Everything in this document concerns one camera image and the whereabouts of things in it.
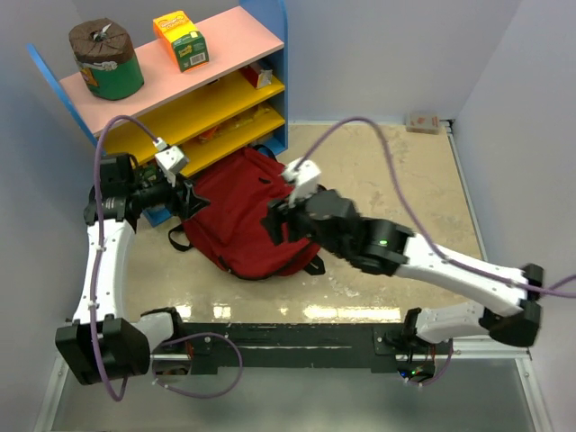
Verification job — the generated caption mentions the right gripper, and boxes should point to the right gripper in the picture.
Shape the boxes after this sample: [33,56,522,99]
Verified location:
[259,182,347,259]

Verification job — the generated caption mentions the red backpack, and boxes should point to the red backpack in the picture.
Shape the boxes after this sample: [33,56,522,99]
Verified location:
[168,145,326,281]

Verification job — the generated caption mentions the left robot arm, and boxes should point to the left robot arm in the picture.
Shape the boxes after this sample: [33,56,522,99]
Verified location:
[55,147,209,385]

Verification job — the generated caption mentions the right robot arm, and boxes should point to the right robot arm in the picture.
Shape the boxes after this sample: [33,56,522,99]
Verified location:
[261,190,544,354]

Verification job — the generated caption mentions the colourful shelf unit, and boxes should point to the colourful shelf unit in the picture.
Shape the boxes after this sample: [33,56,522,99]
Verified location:
[25,0,290,229]

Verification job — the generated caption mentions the red white box on shelf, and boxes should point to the red white box on shelf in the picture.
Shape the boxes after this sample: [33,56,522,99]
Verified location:
[239,61,273,89]

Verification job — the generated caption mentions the orange green sponge box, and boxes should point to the orange green sponge box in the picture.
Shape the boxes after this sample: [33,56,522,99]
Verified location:
[152,10,210,72]

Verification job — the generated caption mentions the small pink card box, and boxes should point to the small pink card box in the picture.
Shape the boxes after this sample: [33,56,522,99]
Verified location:
[405,112,440,135]

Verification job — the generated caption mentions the green brown wrapped roll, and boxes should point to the green brown wrapped roll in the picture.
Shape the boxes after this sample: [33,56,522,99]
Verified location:
[68,18,144,101]

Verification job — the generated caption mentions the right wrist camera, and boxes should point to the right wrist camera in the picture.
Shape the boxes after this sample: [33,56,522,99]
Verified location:
[282,157,321,207]

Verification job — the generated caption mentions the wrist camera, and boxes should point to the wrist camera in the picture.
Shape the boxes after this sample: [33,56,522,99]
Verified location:
[282,157,321,207]
[155,147,189,187]

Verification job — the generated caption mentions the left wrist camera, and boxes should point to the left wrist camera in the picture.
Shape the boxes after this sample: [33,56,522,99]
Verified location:
[155,147,189,187]

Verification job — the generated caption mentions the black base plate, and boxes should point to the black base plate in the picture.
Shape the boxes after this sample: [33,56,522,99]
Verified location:
[151,322,450,374]

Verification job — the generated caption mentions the aluminium rail frame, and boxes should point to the aluminium rail frame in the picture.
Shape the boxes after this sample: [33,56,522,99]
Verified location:
[33,119,553,432]

